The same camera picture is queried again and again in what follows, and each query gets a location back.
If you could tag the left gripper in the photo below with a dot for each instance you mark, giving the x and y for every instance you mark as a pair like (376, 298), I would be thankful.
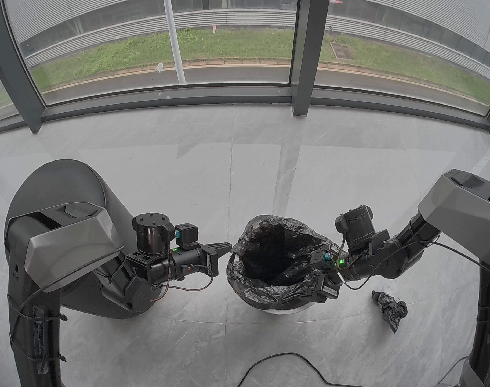
(192, 262)

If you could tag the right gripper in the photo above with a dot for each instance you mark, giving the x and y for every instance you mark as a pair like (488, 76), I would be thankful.
(335, 276)

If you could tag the black plastic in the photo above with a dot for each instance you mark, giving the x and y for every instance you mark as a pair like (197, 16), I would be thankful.
(390, 308)

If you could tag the black plastic bag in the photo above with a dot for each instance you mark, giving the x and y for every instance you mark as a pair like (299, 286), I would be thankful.
(269, 292)

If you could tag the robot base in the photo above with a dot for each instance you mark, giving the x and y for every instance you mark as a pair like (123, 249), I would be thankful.
(470, 379)

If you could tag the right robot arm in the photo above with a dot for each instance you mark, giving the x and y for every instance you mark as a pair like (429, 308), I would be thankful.
(458, 212)

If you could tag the white trash bin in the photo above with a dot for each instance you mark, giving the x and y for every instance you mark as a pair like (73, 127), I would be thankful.
(277, 311)

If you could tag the window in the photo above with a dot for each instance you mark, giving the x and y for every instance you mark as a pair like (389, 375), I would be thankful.
(301, 55)

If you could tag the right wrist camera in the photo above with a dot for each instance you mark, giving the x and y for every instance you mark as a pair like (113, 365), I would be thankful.
(321, 256)

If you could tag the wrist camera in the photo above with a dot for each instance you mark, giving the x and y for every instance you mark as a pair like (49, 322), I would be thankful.
(321, 256)
(187, 234)

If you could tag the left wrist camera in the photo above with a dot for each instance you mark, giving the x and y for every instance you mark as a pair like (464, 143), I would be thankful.
(187, 234)

